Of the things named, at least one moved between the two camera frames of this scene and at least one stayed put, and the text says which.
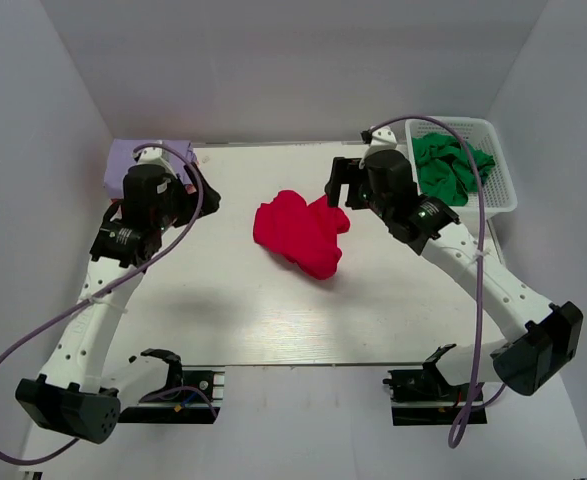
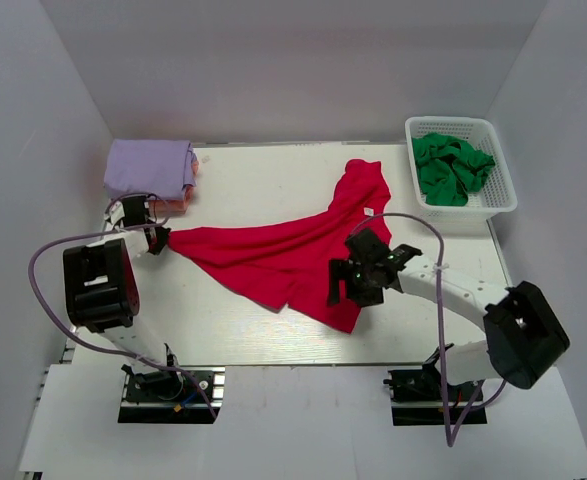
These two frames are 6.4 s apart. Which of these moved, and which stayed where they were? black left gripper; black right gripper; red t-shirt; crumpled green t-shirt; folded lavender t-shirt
Moved: black right gripper; black left gripper; red t-shirt
Stayed: crumpled green t-shirt; folded lavender t-shirt
